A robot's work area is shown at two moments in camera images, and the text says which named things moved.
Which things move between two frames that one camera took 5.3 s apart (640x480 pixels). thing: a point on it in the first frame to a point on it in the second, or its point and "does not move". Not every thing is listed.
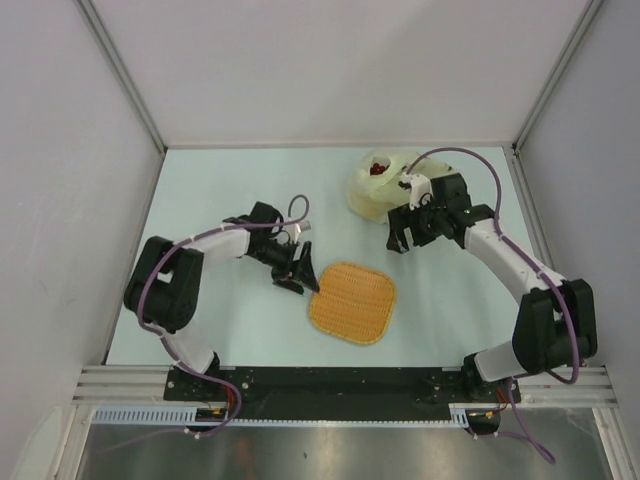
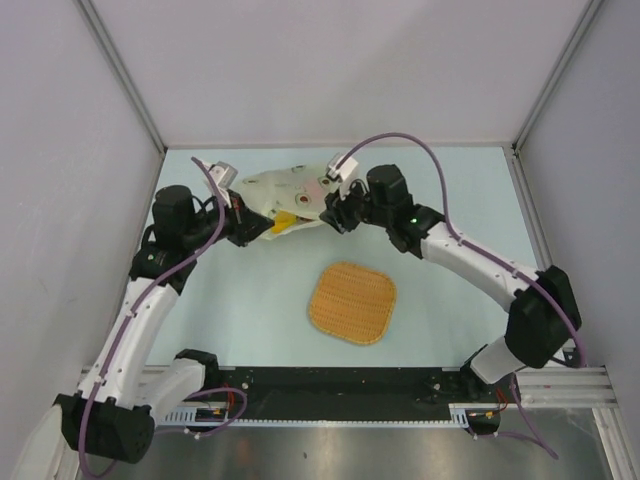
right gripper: (401, 219) to (336, 211)
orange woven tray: (354, 303) does not move
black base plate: (338, 393) does not move
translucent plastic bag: (374, 186) to (297, 191)
